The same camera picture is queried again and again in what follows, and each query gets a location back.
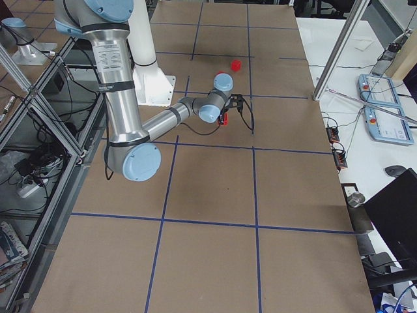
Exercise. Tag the teach pendant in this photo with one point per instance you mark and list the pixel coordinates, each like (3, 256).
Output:
(385, 125)
(378, 90)

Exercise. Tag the silver metal cup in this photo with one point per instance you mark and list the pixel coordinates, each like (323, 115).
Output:
(355, 199)

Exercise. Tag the lower orange connector board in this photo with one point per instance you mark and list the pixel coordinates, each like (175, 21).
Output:
(340, 158)

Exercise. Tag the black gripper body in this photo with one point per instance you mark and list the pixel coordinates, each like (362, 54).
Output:
(224, 114)

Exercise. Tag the lower teach pendant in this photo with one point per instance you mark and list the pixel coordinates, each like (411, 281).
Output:
(385, 125)

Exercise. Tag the brown paper table cover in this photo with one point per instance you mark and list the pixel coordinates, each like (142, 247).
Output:
(234, 220)

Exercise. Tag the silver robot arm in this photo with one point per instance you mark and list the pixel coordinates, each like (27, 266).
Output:
(131, 150)
(15, 34)

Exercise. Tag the upper teach pendant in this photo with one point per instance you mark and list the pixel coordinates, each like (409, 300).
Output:
(378, 90)

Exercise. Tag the black computer mouse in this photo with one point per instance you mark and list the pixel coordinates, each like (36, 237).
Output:
(395, 170)

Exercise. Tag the aluminium frame post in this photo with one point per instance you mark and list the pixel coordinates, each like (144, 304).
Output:
(358, 9)

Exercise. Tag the orange connector board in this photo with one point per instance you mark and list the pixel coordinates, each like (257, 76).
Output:
(340, 158)
(333, 134)

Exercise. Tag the white camera pole with base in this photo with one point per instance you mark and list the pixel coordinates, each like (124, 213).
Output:
(152, 86)

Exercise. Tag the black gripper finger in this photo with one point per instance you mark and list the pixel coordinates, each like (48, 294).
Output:
(222, 122)

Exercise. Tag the upper orange connector board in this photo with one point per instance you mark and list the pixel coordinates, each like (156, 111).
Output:
(333, 134)

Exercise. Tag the white power strip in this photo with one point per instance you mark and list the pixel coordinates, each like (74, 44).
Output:
(27, 190)

